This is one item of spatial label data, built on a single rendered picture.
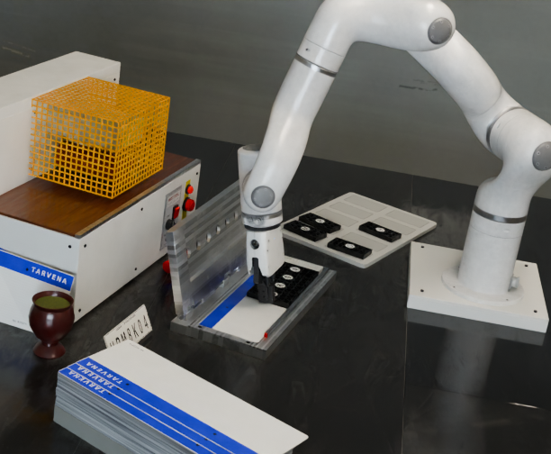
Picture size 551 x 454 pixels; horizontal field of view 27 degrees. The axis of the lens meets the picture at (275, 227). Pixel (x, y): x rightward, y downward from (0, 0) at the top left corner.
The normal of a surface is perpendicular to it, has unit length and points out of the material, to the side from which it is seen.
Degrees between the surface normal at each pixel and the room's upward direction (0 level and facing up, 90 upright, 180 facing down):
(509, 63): 90
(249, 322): 0
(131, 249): 90
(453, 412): 0
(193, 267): 76
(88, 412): 90
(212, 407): 0
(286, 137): 43
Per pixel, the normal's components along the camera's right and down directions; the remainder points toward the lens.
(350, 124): -0.12, 0.37
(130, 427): -0.60, 0.23
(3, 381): 0.14, -0.91
